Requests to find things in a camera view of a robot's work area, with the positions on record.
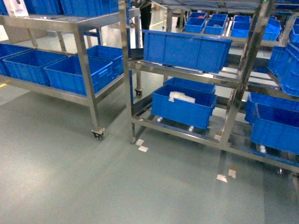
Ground blue bin lower right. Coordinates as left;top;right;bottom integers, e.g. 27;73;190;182
250;104;299;155

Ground steel shelf cart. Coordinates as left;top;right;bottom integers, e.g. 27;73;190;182
0;7;141;141

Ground blue bin on rack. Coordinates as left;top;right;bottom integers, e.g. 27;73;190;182
142;30;232;73

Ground blue bin on cart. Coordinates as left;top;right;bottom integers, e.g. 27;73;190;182
3;49;67;86
44;56;113;96

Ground blue bin with white bag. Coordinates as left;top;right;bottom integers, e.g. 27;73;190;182
151;84;217;129

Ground steel flow rack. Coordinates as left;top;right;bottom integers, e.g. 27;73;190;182
119;0;299;173

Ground white plastic bag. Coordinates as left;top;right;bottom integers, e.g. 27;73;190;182
169;91;195;103

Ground blue bin behind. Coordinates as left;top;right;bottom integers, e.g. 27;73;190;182
164;77;215;94

